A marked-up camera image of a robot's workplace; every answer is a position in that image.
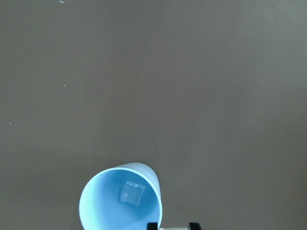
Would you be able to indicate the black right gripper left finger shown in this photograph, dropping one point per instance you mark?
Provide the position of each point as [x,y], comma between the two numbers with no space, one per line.
[152,226]

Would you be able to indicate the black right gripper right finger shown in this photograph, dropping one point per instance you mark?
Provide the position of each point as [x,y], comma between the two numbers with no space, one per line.
[194,226]

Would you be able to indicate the clear ice cube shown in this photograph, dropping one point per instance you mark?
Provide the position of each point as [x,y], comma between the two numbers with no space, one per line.
[131,193]

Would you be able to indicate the light blue cup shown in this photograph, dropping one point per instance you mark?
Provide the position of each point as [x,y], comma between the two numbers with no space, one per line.
[99,206]

